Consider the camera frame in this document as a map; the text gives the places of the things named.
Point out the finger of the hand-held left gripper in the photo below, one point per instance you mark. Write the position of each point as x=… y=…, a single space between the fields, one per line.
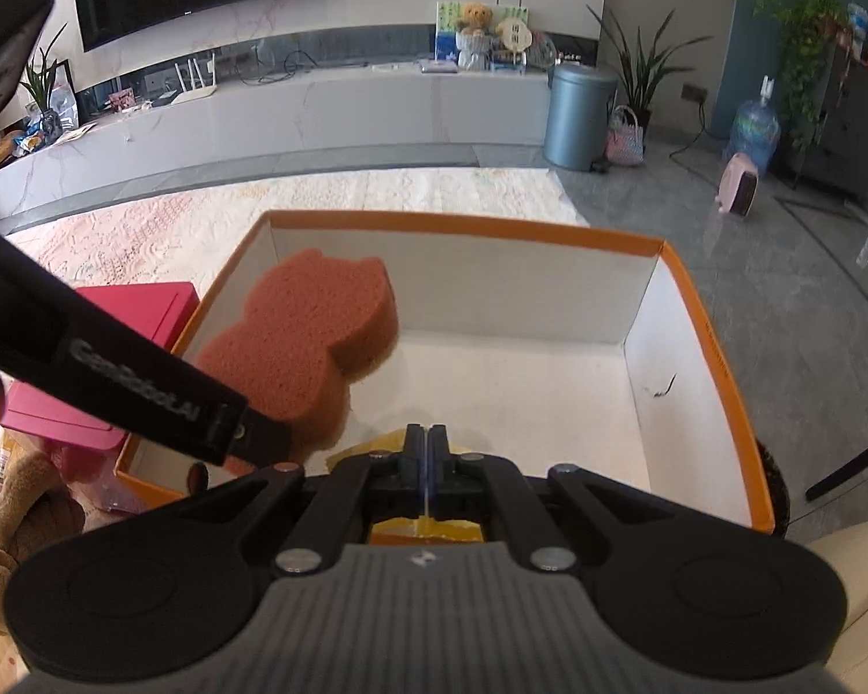
x=260 y=442

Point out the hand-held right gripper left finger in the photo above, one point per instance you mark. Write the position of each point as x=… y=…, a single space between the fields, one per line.
x=415 y=452

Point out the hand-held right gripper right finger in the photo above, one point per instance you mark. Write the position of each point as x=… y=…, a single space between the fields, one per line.
x=437 y=452

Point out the yellow sponge cloth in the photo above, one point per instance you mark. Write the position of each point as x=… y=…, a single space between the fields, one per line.
x=441 y=529

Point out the orange cardboard box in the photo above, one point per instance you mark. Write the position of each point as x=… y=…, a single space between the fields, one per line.
x=521 y=390

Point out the brown bear-shaped sponge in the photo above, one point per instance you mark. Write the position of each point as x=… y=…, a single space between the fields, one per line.
x=289 y=332

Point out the magenta box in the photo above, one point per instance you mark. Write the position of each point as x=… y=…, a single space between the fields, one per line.
x=145 y=311

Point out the brown plush toy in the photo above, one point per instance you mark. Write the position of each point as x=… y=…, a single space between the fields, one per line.
x=14 y=520

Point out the brown bread loaf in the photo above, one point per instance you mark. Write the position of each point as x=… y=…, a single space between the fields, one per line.
x=3 y=152

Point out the snack bags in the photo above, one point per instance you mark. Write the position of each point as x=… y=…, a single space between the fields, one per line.
x=43 y=126

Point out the pink patterned rug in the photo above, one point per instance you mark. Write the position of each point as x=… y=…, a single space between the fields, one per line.
x=405 y=191

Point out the small pink card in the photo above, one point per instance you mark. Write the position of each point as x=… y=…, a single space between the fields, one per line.
x=121 y=100

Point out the white router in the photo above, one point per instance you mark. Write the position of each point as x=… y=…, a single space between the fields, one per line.
x=199 y=90

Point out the green plant in vase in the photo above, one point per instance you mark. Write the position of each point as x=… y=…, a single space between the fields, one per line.
x=40 y=83

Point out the white marble tv console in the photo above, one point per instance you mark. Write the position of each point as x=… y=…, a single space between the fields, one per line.
x=296 y=116

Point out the pink woven basket bag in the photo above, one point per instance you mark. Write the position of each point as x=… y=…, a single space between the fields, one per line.
x=626 y=141

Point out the grey-blue trash bin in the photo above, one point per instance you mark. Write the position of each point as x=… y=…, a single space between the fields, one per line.
x=579 y=116

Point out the small pink heater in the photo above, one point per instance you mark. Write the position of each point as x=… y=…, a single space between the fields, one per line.
x=739 y=188

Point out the black rod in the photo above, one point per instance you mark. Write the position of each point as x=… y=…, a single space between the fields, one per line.
x=853 y=464

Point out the round white sign card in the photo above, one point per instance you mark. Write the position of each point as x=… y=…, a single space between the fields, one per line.
x=513 y=36

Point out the brown teddy bear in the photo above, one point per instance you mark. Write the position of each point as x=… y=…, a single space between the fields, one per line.
x=475 y=20

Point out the tall leafy potted plant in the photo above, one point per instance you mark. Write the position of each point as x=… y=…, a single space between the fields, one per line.
x=644 y=65

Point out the blue water jug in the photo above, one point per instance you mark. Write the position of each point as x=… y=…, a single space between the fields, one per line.
x=754 y=130

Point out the dark cabinet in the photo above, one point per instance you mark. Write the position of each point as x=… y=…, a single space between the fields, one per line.
x=853 y=130

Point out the climbing green plant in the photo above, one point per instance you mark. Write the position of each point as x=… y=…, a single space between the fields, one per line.
x=803 y=36

